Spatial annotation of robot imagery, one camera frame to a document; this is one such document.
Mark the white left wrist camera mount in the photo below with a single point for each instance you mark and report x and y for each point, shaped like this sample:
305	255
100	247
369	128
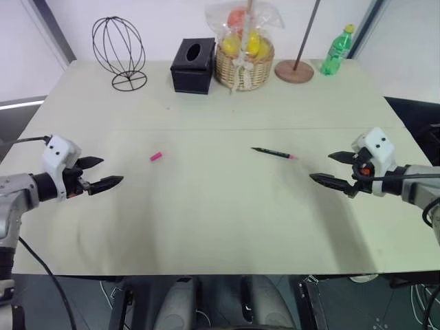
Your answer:
59	154

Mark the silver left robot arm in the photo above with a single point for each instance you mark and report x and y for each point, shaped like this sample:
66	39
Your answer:
15	192

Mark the black tissue box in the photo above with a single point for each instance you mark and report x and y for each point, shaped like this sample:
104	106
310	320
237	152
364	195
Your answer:
192	67

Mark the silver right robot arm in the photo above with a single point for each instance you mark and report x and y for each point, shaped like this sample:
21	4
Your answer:
416	187

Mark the pink pen cap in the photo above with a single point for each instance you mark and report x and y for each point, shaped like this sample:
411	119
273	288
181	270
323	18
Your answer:
156	156

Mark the wooden stand with round base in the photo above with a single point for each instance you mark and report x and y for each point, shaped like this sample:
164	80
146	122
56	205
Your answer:
298	65

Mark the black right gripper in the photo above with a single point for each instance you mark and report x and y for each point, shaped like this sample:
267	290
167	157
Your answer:
361	175

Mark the green plastic bottle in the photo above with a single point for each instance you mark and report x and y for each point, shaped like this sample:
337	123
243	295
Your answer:
336	49

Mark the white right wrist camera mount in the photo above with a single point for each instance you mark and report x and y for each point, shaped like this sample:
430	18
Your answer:
379	151

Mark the grey robot legs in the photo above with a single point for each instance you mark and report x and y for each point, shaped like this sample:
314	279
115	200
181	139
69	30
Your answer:
220	302

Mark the black pen with pink tip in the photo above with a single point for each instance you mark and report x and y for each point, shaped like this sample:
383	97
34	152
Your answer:
273	152

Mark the wicker basket with wrapped fruit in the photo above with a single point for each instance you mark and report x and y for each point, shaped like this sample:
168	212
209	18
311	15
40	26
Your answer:
244	48

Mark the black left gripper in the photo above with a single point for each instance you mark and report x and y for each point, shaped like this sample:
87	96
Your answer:
73	181

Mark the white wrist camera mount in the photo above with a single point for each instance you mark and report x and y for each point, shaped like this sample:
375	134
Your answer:
379	151
59	154

